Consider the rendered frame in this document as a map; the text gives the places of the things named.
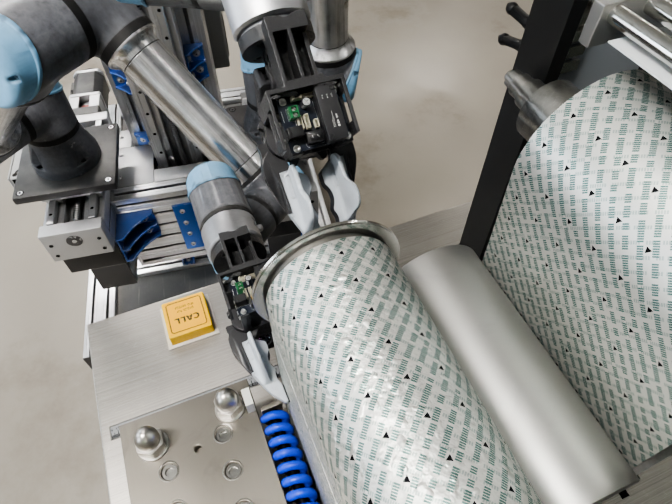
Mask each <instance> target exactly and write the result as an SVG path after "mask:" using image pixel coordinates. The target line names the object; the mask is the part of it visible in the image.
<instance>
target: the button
mask: <svg viewBox="0 0 672 504"><path fill-rule="evenodd" d="M161 307H162V311H163V315H164V319H165V324H166V328H167V332H168V336H169V339H170V341H171V343H172V345H176V344H179V343H182V342H185V341H188V340H191V339H194V338H196V337H199V336H202V335H205V334H208V333H211V332H214V330H215V329H214V326H213V322H212V319H211V316H210V312H209V309H208V306H207V302H206V299H205V296H204V294H203V292H199V293H196V294H193V295H190V296H187V297H184V298H180V299H177V300H174V301H171V302H168V303H165V304H162V306H161Z"/></svg>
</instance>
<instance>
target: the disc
mask: <svg viewBox="0 0 672 504"><path fill-rule="evenodd" d="M354 236H365V237H371V238H375V239H378V240H380V241H382V242H383V243H385V244H386V245H387V246H388V248H389V249H390V251H391V252H392V254H393V256H394V257H395V259H396V261H398V258H399V253H400V247H399V242H398V240H397V238H396V236H395V234H394V233H393V232H392V231H391V230H390V229H389V228H388V227H386V226H385V225H382V224H380V223H377V222H373V221H368V220H349V221H341V222H336V223H332V224H329V225H325V226H322V227H319V228H317V229H314V230H312V231H310V232H308V233H305V234H303V235H302V236H300V237H298V238H296V239H295V240H293V241H291V242H290V243H288V244H287V245H286V246H284V247H283V248H282V249H280V250H279V251H278V252H277V253H276V254H275V255H273V256H272V257H271V258H270V259H269V261H268V262H267V263H266V264H265V265H264V267H263V268H262V269H261V271H260V272H259V274H258V275H257V277H256V279H255V282H254V284H253V288H252V295H251V296H252V303H253V306H254V308H255V310H256V312H257V313H258V314H259V315H260V316H261V317H262V318H264V319H265V320H267V321H269V322H270V320H269V315H268V310H267V304H266V298H267V293H268V290H269V288H270V286H271V284H272V282H273V281H274V279H275V278H276V277H277V275H278V274H279V273H280V272H281V271H282V270H283V269H284V268H285V267H286V266H287V265H288V264H289V263H290V262H291V261H292V260H294V259H295V258H296V257H298V256H299V255H301V254H302V253H304V252H305V251H307V250H309V249H311V248H313V247H315V246H317V245H319V244H322V243H324V242H327V241H330V240H334V239H338V238H344V237H354Z"/></svg>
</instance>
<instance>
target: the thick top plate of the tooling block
mask: <svg viewBox="0 0 672 504"><path fill-rule="evenodd" d="M226 387H228V388H231V389H233V390H234V391H237V392H238V394H239V396H240V397H241V398H242V399H243V397H242V394H241V390H242V389H245V388H248V387H249V384H248V381H247V379H245V380H242V381H239V382H237V383H234V384H231V385H228V386H226ZM220 389H222V388H220ZM220 389H218V390H215V391H212V392H210V393H207V394H204V395H201V396H199V397H196V398H193V399H191V400H188V401H185V402H183V403H180V404H177V405H175V406H172V407H169V408H166V409H164V410H161V411H158V412H156V413H153V414H150V415H148V416H145V417H142V418H139V419H137V420H134V421H131V422H129V423H126V424H123V425H121V426H119V431H120V438H121V444H122V451H123V457H124V464H125V470H126V477H127V483H128V490H129V496H130V503H131V504H287V501H286V498H285V495H284V492H283V488H282V485H281V482H280V479H279V476H278V473H277V470H276V467H275V464H274V461H273V458H272V454H271V451H270V448H269V445H268V442H267V439H266V436H265V433H264V430H263V427H262V424H261V421H260V417H259V414H258V411H257V408H256V405H255V402H254V399H253V396H252V393H251V390H250V387H249V390H250V393H251V396H252V399H253V402H254V405H255V408H256V411H253V412H251V413H248V412H247V409H246V406H245V410H244V413H243V415H242V416H241V418H240V419H238V420H237V421H235V422H232V423H224V422H222V421H220V420H219V419H218V418H217V416H216V414H215V405H214V399H215V395H216V393H217V392H218V391H219V390H220ZM146 425H149V426H152V427H154V428H160V430H162V431H163V432H165V433H166V434H167V436H168V438H169V442H170V443H169V449H168V451H167V453H166V454H165V455H164V456H163V457H162V458H161V459H159V460H158V461H155V462H146V461H144V460H142V459H141V458H140V457H139V455H138V453H137V451H136V445H135V443H134V435H135V433H136V431H137V430H138V429H139V428H140V427H142V426H146Z"/></svg>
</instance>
